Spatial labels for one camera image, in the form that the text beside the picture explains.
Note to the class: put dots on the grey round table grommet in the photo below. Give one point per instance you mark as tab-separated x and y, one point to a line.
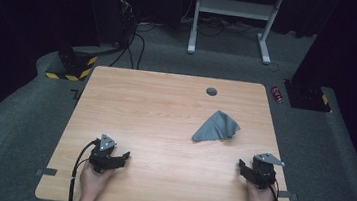
211	91

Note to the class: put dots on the grey tape strip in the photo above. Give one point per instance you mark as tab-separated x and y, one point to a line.
287	195
46	171

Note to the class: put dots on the person's left hand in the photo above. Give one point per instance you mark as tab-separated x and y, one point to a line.
92	182

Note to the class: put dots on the black base with yellow mark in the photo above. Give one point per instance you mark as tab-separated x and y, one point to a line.
307	97

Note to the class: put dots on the grey cloth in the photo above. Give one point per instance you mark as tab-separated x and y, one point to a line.
217	128

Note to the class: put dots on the black equipment rack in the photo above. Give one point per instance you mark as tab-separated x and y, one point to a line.
112	6

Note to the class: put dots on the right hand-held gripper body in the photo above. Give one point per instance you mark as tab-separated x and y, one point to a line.
263	171

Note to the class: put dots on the red can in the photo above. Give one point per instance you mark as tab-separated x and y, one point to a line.
276	94

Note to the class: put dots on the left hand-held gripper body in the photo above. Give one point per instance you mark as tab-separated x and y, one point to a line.
103	154

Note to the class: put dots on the white metal stand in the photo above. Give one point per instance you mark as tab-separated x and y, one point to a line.
233	8

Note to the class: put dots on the black yellow striped base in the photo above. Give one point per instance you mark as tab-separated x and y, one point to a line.
74	66

